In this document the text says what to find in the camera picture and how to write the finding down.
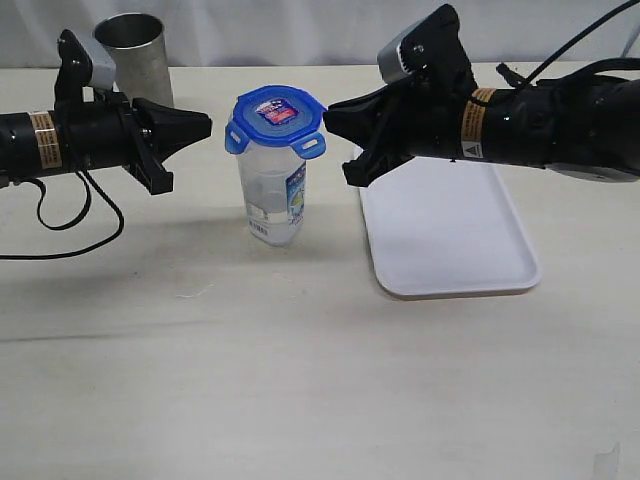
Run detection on clear plastic tall container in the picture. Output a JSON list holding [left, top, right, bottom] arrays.
[[236, 142, 307, 246]]

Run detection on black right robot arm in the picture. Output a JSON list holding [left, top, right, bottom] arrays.
[[323, 69, 639, 187]]

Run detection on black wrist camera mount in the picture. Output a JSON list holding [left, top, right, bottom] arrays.
[[54, 29, 117, 109]]

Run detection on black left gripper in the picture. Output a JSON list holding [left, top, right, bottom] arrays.
[[59, 91, 211, 195]]

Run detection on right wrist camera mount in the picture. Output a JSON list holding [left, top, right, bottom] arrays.
[[376, 4, 472, 88]]

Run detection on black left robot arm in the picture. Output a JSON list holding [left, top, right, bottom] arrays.
[[1, 90, 213, 195]]

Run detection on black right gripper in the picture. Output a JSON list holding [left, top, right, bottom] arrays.
[[323, 67, 475, 188]]

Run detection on white rectangular plastic tray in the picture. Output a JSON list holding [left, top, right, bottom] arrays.
[[357, 157, 542, 299]]

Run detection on stainless steel tumbler cup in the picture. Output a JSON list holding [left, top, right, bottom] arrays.
[[93, 12, 174, 108]]

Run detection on blue snap-lock container lid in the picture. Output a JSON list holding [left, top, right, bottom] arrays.
[[225, 85, 326, 160]]

